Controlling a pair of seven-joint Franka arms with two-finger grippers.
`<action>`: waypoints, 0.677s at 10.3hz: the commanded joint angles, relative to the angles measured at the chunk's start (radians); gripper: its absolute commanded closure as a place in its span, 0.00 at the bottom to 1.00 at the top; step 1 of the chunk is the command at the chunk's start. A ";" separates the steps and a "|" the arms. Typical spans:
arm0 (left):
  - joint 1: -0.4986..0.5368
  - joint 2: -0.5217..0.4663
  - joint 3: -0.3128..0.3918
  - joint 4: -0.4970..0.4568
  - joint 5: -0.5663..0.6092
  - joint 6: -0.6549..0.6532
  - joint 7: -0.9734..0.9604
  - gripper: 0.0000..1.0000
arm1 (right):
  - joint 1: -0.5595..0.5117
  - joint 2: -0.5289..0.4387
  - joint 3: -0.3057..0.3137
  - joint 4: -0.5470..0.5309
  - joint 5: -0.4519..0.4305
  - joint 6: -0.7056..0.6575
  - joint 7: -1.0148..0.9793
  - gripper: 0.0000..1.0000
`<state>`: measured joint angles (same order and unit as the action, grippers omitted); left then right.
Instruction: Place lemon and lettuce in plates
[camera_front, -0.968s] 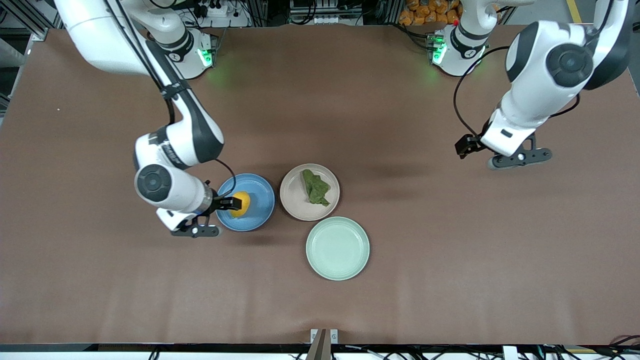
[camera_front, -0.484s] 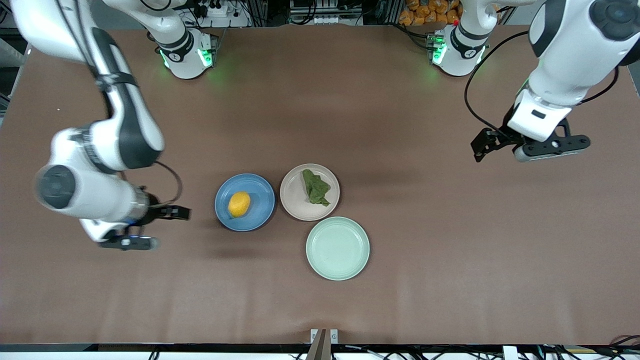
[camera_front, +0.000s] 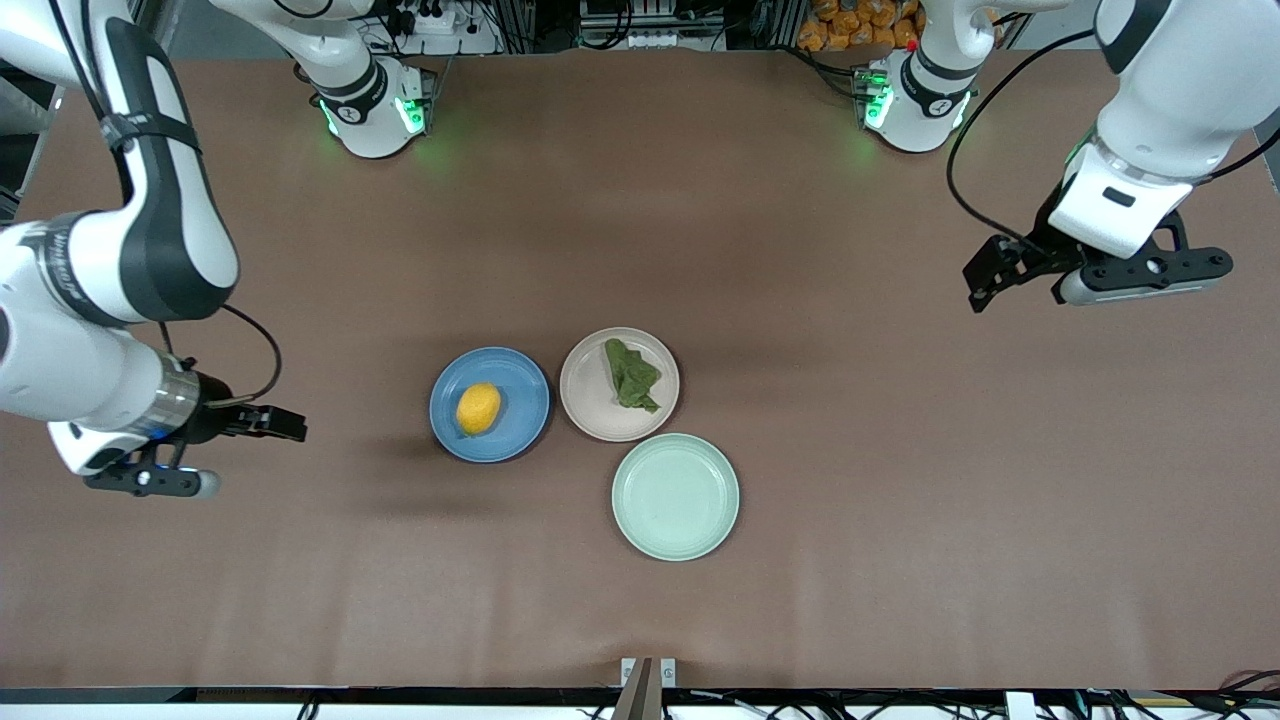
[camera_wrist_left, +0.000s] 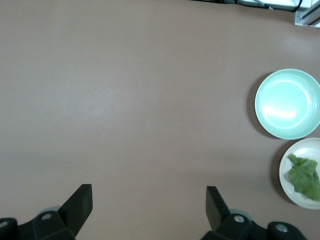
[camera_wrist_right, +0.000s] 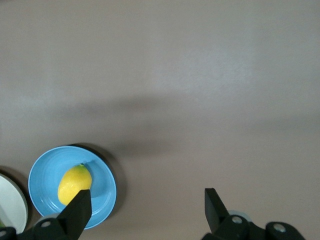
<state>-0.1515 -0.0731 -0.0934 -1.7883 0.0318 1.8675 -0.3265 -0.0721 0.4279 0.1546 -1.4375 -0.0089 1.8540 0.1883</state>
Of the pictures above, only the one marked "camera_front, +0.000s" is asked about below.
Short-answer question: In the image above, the metal bracket at table edge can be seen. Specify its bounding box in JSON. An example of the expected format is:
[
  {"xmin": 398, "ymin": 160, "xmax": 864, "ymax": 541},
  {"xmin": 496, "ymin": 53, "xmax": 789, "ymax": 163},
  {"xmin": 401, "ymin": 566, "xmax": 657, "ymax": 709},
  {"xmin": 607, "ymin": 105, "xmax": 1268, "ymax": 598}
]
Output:
[{"xmin": 620, "ymin": 657, "xmax": 678, "ymax": 720}]

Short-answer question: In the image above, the bag of oranges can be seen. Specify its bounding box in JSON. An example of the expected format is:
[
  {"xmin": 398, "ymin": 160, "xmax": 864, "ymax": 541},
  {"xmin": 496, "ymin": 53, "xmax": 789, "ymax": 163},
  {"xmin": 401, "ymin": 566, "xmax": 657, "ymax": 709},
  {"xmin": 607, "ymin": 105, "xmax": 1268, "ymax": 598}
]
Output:
[{"xmin": 797, "ymin": 0, "xmax": 926, "ymax": 53}]

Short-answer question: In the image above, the yellow lemon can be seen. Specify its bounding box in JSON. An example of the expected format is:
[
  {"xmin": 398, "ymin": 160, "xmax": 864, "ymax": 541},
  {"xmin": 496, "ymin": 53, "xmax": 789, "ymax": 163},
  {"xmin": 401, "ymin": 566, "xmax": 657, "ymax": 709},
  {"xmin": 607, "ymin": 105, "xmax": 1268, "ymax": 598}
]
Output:
[{"xmin": 456, "ymin": 382, "xmax": 503, "ymax": 437}]

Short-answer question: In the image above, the white power strip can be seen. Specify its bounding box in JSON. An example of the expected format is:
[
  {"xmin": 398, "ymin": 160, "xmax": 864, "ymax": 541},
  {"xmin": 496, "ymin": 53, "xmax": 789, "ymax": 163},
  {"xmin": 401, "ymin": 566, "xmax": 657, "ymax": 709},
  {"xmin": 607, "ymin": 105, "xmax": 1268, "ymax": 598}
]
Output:
[{"xmin": 378, "ymin": 0, "xmax": 501, "ymax": 56}]

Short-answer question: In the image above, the blue round plate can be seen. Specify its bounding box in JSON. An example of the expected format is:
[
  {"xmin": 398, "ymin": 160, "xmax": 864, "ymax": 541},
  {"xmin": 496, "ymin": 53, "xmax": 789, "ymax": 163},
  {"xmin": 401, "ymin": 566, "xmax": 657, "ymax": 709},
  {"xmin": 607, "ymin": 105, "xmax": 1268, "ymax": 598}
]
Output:
[{"xmin": 429, "ymin": 346, "xmax": 551, "ymax": 464}]

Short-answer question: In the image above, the green lettuce leaf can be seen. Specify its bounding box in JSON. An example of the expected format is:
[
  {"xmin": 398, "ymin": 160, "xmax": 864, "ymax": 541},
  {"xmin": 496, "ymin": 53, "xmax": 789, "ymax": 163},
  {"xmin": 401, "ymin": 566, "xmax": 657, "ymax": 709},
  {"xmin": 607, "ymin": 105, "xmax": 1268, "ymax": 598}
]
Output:
[{"xmin": 603, "ymin": 338, "xmax": 663, "ymax": 414}]

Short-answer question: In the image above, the pale green round plate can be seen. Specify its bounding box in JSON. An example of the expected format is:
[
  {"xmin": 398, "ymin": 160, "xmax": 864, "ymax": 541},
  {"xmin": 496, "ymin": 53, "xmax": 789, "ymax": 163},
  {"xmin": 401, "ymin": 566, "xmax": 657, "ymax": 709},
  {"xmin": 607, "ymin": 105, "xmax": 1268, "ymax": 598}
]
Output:
[{"xmin": 611, "ymin": 432, "xmax": 741, "ymax": 562}]

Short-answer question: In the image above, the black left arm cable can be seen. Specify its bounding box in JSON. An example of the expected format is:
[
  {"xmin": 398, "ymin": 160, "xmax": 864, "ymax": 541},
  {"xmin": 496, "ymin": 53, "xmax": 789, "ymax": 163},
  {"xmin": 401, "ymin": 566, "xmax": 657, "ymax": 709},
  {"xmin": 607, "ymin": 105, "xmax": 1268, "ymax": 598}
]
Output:
[{"xmin": 945, "ymin": 28, "xmax": 1280, "ymax": 246}]

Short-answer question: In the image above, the beige pink round plate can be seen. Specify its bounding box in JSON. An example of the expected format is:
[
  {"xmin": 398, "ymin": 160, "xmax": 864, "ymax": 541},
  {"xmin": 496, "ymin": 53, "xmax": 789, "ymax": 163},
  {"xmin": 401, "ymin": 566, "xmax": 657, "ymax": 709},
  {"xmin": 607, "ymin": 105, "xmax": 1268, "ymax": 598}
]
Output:
[{"xmin": 559, "ymin": 327, "xmax": 681, "ymax": 443}]

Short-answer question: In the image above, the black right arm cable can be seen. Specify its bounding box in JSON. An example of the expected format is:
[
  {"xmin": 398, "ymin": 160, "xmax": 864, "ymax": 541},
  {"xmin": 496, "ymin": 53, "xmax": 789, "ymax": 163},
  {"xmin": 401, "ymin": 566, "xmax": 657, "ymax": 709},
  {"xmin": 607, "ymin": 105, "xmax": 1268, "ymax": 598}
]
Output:
[{"xmin": 45, "ymin": 0, "xmax": 284, "ymax": 406}]

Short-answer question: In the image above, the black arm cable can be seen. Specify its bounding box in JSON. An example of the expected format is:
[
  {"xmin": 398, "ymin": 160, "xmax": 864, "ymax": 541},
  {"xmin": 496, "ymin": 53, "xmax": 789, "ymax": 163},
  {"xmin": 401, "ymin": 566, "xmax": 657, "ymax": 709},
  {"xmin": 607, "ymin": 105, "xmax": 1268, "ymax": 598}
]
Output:
[
  {"xmin": 45, "ymin": 0, "xmax": 284, "ymax": 406},
  {"xmin": 945, "ymin": 28, "xmax": 1280, "ymax": 246}
]

